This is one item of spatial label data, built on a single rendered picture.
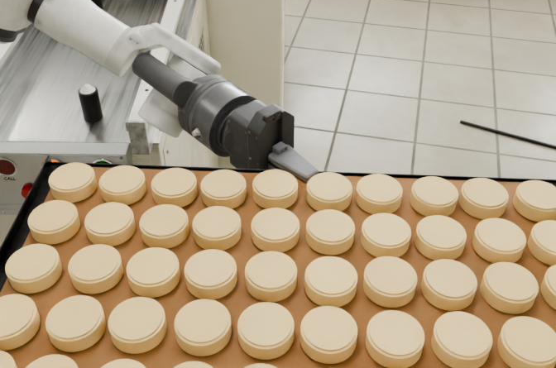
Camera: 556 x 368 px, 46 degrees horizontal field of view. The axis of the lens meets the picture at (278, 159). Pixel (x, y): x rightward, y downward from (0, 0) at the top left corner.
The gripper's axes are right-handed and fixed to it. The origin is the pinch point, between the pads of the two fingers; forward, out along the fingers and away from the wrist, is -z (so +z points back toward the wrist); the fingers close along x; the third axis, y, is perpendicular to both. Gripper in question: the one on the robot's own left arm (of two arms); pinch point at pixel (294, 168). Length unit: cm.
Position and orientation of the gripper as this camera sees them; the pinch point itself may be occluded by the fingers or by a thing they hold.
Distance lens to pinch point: 76.4
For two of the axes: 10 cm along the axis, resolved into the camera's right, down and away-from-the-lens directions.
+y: 7.5, -4.3, 5.1
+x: -0.1, -7.7, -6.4
